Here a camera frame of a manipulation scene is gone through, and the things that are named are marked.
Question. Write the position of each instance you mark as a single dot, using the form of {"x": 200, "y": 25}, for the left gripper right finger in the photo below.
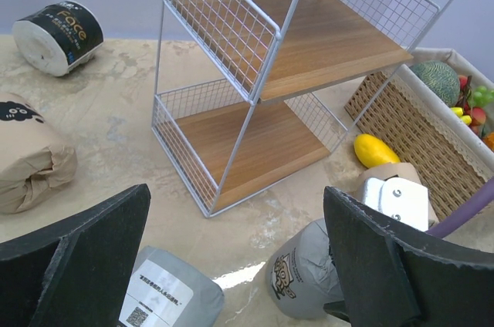
{"x": 392, "y": 274}

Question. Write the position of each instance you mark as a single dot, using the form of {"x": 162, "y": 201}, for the woven basket white liner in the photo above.
{"x": 450, "y": 158}

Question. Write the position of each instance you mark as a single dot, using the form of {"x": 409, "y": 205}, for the green grapes bunch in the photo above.
{"x": 481, "y": 97}

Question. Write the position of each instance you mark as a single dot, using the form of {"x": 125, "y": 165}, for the grey roll cartoon print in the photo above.
{"x": 301, "y": 276}

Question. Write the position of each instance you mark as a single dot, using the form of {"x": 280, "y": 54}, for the white wire wooden shelf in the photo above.
{"x": 231, "y": 138}

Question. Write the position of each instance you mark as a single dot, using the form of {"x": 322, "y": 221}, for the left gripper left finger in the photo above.
{"x": 75, "y": 272}

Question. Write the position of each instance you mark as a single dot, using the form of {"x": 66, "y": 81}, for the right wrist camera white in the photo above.
{"x": 398, "y": 198}

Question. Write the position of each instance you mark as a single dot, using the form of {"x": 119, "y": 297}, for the yellow mango fruit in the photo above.
{"x": 373, "y": 152}

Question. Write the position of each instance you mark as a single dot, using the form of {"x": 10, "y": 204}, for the grey roll white label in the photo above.
{"x": 164, "y": 290}

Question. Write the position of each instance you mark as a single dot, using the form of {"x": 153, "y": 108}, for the brown roll sheep logo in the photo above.
{"x": 36, "y": 161}

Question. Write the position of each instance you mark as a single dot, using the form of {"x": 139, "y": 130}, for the black wrapped paper roll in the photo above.
{"x": 59, "y": 37}

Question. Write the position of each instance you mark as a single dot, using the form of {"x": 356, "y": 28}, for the green melon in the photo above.
{"x": 440, "y": 78}

